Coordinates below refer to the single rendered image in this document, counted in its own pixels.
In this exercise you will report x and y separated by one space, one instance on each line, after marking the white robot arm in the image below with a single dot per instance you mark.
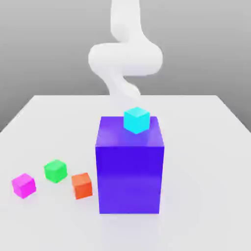
125 56

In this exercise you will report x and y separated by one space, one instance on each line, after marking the small cyan cube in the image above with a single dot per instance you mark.
136 120

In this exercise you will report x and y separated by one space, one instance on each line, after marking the small orange cube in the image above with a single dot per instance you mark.
82 186

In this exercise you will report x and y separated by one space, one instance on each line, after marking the small green cube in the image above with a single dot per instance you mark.
55 171

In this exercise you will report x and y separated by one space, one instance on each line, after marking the small magenta cube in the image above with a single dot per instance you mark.
23 185

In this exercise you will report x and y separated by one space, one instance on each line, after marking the large purple box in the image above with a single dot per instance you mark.
129 176

